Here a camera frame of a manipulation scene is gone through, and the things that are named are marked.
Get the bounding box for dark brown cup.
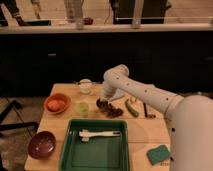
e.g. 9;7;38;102
96;99;108;111

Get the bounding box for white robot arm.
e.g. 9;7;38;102
101;64;213;171

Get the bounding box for green plastic tray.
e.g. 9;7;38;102
58;119;130;171

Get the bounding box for grey blue cloth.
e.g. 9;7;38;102
109;94;125;102

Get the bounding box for clear glass jar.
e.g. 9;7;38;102
79;79;92;94

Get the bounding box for dark grape bunch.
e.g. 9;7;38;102
107;104;123;118

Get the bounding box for light green cup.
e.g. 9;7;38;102
77;102;89;117

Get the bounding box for green cucumber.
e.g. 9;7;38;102
125;99;139;117

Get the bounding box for orange bowl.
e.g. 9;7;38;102
44;93;71;115

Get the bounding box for white spatula utensil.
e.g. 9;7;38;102
79;130;121;142

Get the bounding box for orange fruit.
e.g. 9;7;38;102
47;100;60;111

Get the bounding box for green sponge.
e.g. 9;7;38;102
147;145;170;165

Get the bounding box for maroon bowl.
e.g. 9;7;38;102
28;131;56;160

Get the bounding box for black chair base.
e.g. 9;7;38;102
0;100;38;137

